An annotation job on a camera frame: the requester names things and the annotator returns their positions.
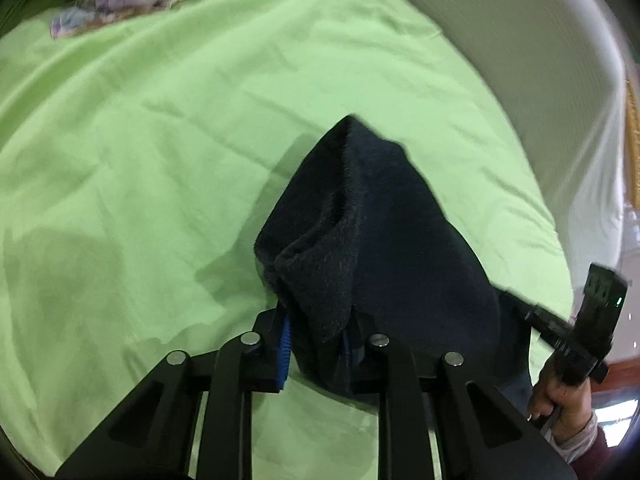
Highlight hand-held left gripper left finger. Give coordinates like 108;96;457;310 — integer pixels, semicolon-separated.
54;309;296;480

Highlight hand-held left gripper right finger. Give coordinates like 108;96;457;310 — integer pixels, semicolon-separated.
343;329;576;480

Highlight dark navy fleece pants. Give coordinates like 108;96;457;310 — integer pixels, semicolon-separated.
253;114;533;417

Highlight person's right forearm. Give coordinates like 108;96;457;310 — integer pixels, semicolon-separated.
549;412;632;480

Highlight person's right hand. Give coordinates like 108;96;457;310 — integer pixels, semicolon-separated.
528;357;596;443

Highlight light green bed sheet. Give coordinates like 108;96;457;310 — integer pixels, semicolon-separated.
0;0;575;478

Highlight white padded headboard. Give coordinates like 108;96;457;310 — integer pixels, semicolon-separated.
370;0;628;291

